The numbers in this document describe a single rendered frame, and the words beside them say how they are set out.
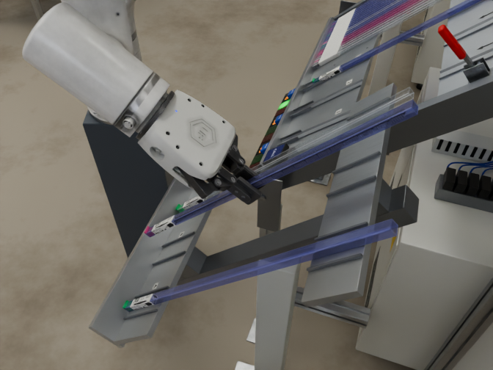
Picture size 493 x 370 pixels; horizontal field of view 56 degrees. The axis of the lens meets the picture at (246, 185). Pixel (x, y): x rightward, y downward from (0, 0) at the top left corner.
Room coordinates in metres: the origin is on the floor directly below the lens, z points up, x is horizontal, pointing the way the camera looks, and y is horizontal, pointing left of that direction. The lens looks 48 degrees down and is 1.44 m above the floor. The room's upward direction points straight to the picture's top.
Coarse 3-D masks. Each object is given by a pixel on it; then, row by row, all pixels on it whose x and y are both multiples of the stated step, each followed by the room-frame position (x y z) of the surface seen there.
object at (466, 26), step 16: (464, 0) 0.92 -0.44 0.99; (464, 16) 0.85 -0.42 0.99; (480, 16) 0.81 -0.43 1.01; (464, 32) 0.78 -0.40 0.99; (480, 32) 0.75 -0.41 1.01; (448, 48) 0.76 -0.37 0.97; (464, 48) 0.73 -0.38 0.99; (480, 48) 0.70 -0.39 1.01; (448, 64) 0.71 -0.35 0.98; (464, 64) 0.68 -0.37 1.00; (448, 80) 0.65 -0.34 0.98; (464, 80) 0.63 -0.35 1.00
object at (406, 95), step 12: (396, 96) 0.48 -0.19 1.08; (408, 96) 0.47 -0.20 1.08; (372, 108) 0.49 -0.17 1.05; (384, 108) 0.48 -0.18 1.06; (348, 120) 0.50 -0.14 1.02; (360, 120) 0.49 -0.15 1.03; (324, 132) 0.51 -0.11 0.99; (336, 132) 0.50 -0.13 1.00; (300, 144) 0.52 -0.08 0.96; (312, 144) 0.50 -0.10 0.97; (276, 156) 0.53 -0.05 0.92; (288, 156) 0.51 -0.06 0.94; (252, 168) 0.54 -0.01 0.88; (264, 168) 0.53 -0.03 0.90; (216, 192) 0.55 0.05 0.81
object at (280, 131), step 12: (324, 36) 1.22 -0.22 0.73; (312, 60) 1.09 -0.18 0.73; (312, 72) 1.05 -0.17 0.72; (300, 84) 0.98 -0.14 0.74; (300, 96) 0.95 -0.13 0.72; (288, 108) 0.89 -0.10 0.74; (288, 120) 0.85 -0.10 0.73; (276, 132) 0.80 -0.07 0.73; (276, 144) 0.77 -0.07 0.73; (264, 156) 0.72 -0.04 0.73
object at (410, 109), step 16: (400, 112) 0.37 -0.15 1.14; (416, 112) 0.37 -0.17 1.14; (352, 128) 0.40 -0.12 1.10; (368, 128) 0.38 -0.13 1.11; (384, 128) 0.37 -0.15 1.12; (336, 144) 0.39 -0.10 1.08; (352, 144) 0.38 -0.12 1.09; (288, 160) 0.42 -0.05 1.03; (304, 160) 0.40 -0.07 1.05; (256, 176) 0.43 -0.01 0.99; (272, 176) 0.41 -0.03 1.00; (224, 192) 0.44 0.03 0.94; (192, 208) 0.45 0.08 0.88; (208, 208) 0.44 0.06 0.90; (176, 224) 0.46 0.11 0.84
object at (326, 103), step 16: (368, 48) 0.98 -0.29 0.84; (336, 64) 1.01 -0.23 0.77; (368, 64) 0.90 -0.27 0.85; (336, 80) 0.92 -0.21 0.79; (352, 80) 0.87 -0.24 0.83; (304, 96) 0.94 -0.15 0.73; (320, 96) 0.89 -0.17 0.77; (336, 96) 0.84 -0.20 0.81; (352, 96) 0.80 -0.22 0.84; (304, 112) 0.86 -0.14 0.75; (320, 112) 0.81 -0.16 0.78; (336, 112) 0.77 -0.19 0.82; (288, 128) 0.83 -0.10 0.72; (304, 128) 0.78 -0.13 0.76; (320, 128) 0.74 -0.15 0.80; (288, 144) 0.76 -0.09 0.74
